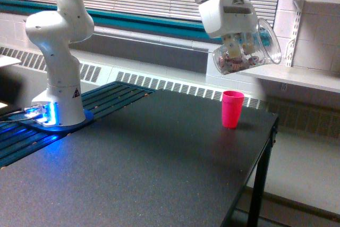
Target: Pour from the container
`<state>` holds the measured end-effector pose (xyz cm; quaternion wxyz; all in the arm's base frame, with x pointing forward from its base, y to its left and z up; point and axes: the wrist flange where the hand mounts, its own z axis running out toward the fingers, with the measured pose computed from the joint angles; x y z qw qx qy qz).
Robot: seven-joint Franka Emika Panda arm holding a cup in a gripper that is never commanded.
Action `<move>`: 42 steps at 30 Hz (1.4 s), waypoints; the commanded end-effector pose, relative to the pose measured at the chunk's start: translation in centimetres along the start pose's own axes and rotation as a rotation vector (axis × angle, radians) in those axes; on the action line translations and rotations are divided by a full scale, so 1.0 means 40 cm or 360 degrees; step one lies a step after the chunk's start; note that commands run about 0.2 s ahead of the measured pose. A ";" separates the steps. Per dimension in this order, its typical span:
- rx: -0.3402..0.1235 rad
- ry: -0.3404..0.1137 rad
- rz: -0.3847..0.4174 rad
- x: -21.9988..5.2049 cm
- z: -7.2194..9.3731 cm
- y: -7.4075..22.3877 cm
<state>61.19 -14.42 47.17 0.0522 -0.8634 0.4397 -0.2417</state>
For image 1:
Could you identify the clear plastic cup with candies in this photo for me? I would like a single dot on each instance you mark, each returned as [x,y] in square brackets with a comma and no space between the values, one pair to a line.
[267,51]

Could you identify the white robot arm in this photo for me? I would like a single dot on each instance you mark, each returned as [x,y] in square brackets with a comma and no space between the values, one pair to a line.
[60,105]

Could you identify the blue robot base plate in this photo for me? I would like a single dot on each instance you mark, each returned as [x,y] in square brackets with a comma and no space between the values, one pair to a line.
[32,124]

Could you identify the white baseboard heater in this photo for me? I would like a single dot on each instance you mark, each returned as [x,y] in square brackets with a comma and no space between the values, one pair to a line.
[28,78]

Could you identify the teal slatted aluminium rail bed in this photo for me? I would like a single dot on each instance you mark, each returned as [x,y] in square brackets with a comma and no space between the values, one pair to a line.
[19,140]

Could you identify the white shelf bracket rail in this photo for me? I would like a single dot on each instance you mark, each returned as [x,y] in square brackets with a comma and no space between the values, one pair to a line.
[290,49]

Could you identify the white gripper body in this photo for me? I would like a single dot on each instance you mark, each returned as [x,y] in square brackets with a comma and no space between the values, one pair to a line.
[224,17]

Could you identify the black table leg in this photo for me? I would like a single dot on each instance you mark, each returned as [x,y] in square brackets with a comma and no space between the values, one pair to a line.
[260,178]

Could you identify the white object at left edge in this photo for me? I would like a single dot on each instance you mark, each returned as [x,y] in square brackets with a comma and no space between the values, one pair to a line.
[7,61]

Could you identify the pink plastic cup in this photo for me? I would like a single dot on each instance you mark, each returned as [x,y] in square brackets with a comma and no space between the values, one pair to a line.
[232,102]

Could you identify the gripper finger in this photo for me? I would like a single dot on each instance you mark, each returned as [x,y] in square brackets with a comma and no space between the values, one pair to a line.
[232,46]
[248,44]

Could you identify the white lower wall shelf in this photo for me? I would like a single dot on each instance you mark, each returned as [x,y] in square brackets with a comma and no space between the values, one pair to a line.
[309,78]

